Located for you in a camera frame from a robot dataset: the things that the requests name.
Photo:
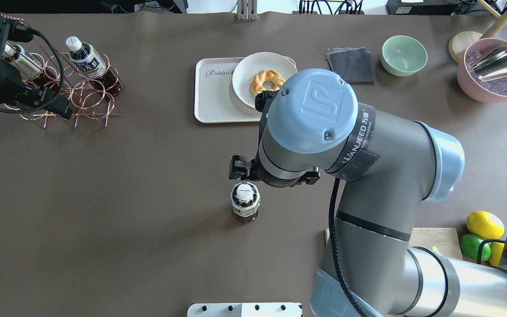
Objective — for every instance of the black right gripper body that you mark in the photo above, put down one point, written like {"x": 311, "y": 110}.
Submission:
{"x": 239, "y": 168}

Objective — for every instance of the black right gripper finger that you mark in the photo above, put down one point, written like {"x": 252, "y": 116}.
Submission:
{"x": 242, "y": 169}

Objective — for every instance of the tea bottle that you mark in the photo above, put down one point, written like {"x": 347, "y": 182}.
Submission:
{"x": 245, "y": 202}
{"x": 93, "y": 67}

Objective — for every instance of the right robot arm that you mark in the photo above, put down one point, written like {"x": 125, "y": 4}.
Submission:
{"x": 384, "y": 168}

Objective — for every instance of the tea bottle front end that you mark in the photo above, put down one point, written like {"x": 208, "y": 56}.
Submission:
{"x": 30, "y": 67}

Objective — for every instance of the white serving tray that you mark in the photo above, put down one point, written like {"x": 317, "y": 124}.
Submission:
{"x": 223, "y": 86}

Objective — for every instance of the grey folded cloth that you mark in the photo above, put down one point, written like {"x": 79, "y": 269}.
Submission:
{"x": 353, "y": 65}

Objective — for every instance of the mint green bowl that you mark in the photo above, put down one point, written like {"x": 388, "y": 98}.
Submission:
{"x": 403, "y": 56}

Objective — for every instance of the wooden cutting board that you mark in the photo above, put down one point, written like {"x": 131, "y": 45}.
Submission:
{"x": 444, "y": 240}

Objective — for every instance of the green lime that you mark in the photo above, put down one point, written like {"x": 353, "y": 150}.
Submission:
{"x": 470, "y": 244}

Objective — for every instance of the yellow lemon far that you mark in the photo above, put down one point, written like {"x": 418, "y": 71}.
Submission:
{"x": 485, "y": 225}

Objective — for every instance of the yellow lemon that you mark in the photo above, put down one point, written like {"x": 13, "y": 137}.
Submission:
{"x": 496, "y": 249}
{"x": 485, "y": 225}

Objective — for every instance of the wooden mug tree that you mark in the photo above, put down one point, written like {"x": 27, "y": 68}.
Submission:
{"x": 464, "y": 38}

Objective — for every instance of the yellow lemon near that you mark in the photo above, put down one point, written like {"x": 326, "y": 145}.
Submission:
{"x": 496, "y": 249}

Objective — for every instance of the pink bowl with ice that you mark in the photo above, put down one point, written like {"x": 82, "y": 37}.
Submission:
{"x": 494, "y": 91}

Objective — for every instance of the steel ice scoop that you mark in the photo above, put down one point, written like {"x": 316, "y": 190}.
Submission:
{"x": 493, "y": 66}

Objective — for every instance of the copper wire bottle rack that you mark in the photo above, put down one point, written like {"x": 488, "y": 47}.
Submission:
{"x": 76, "y": 99}

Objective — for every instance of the glazed ring donut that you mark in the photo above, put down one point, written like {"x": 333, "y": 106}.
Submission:
{"x": 266, "y": 80}

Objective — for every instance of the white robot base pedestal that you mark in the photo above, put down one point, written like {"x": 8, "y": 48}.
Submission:
{"x": 246, "y": 309}

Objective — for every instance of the aluminium frame post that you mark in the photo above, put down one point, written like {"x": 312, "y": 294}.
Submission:
{"x": 247, "y": 10}

